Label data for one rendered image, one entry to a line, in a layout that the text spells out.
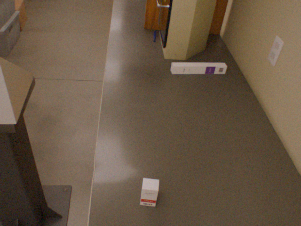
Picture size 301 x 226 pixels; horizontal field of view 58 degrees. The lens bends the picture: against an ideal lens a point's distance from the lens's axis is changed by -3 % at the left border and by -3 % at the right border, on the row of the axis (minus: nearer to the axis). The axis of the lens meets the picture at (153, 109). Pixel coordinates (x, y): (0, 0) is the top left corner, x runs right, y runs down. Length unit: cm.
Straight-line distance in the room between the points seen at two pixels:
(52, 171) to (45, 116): 61
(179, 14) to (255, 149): 71
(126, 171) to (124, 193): 8
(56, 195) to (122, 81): 101
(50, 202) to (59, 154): 42
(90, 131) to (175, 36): 125
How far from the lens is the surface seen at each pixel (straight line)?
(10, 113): 107
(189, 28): 143
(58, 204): 196
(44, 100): 276
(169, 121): 109
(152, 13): 177
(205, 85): 133
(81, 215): 191
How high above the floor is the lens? 165
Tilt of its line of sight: 39 degrees down
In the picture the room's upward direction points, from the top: 8 degrees clockwise
